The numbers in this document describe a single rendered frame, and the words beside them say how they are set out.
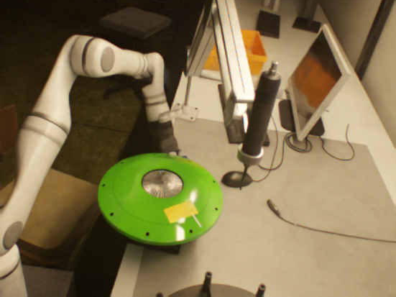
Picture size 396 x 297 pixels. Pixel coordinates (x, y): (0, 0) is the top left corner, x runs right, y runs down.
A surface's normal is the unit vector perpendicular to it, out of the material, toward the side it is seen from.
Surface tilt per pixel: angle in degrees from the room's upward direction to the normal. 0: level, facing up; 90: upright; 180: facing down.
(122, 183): 14
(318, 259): 0
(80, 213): 0
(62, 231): 0
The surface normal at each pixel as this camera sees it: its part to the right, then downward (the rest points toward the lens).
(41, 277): 0.12, -0.81
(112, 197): -0.24, -0.70
